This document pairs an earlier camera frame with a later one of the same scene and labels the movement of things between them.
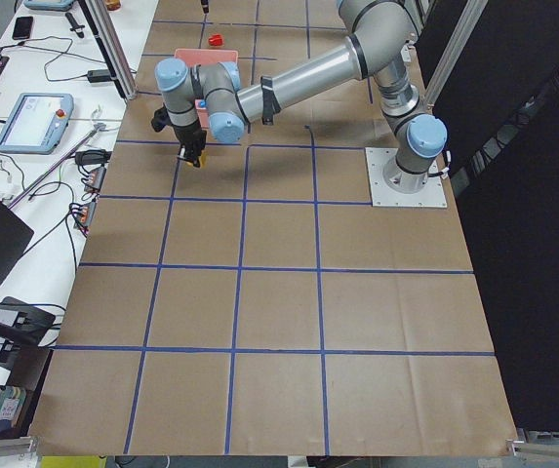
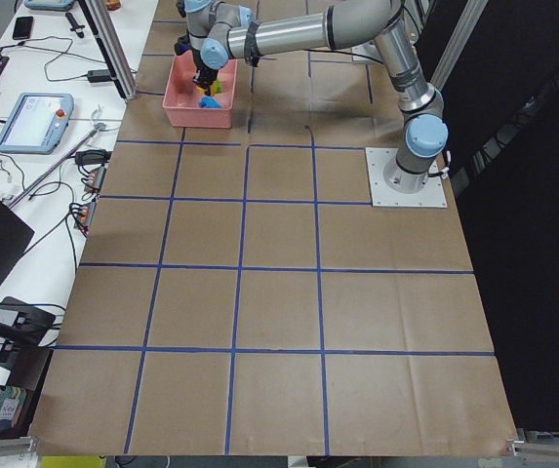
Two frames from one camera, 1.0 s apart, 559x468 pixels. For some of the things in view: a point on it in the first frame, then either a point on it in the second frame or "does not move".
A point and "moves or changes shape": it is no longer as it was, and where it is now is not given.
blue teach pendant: x=35 y=123 does not move
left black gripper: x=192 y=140 to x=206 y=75
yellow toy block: x=204 y=160 moves or changes shape
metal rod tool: x=98 y=128 does not move
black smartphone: x=22 y=27 does not move
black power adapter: x=99 y=76 does not move
